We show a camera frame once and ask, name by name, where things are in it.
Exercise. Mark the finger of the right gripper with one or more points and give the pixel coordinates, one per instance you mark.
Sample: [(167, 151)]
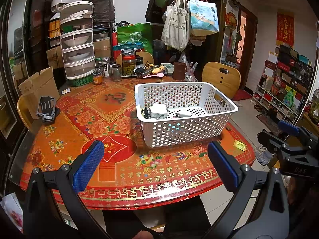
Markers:
[(288, 128)]

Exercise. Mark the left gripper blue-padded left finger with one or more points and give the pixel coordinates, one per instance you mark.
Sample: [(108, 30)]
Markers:
[(84, 166)]

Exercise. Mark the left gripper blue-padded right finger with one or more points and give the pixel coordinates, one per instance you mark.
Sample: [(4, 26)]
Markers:
[(226, 166)]

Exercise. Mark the white perforated plastic basket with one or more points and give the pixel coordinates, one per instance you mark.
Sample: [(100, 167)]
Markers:
[(201, 109)]

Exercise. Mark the white square charger plug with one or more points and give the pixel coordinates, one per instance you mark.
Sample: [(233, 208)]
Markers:
[(158, 111)]

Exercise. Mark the teal charger block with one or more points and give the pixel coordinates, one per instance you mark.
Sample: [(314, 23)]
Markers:
[(173, 125)]

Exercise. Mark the yellow paper tag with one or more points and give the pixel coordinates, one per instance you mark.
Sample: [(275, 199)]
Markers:
[(240, 145)]

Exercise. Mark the white storage shelf unit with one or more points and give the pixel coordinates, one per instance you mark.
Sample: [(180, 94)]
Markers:
[(285, 84)]

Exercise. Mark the red floral tablecloth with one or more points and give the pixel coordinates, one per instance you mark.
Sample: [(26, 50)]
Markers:
[(130, 175)]

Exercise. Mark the wooden chair with holes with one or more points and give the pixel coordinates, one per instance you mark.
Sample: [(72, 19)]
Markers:
[(225, 78)]

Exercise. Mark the wooden chair at left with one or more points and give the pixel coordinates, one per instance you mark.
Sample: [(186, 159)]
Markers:
[(24, 113)]

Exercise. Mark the orange jar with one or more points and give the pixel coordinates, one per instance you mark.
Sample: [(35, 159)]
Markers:
[(97, 77)]

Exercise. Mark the cardboard box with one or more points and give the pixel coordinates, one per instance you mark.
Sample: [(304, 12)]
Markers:
[(38, 85)]

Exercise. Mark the clear glass jar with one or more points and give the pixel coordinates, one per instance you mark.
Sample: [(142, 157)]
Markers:
[(116, 72)]

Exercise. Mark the brown mug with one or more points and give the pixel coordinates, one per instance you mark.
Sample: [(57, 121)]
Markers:
[(179, 71)]

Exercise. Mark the red-lid pickle jar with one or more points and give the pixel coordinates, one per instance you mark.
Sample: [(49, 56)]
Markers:
[(128, 61)]

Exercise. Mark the blue printed tote bag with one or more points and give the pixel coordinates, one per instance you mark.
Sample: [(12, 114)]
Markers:
[(203, 17)]

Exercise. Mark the beige canvas tote bag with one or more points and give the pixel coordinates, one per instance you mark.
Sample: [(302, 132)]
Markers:
[(176, 30)]

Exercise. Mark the green shopping bag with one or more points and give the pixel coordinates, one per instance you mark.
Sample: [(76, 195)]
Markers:
[(137, 33)]

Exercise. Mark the white stacked drawer tower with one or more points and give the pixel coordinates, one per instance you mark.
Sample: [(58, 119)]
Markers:
[(77, 43)]

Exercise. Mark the red wall scroll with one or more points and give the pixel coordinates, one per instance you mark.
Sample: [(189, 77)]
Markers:
[(285, 30)]

